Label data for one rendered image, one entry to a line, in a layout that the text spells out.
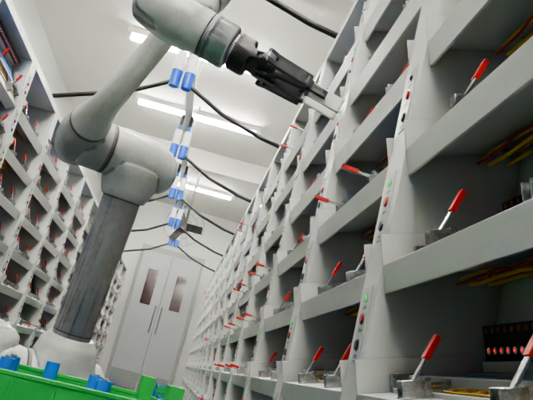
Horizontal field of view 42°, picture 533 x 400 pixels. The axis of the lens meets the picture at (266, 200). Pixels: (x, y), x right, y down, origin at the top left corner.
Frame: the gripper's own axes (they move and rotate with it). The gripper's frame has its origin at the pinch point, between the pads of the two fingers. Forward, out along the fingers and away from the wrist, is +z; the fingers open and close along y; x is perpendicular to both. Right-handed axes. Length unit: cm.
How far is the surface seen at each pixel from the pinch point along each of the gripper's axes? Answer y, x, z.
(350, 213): 18.4, 10.9, 17.4
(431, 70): -18.4, -6.6, 12.9
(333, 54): 116, -73, -2
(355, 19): 87, -73, -2
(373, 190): 0.9, 10.5, 16.7
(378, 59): 24.6, -28.2, 7.3
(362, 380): -18, 45, 25
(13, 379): -39, 67, -17
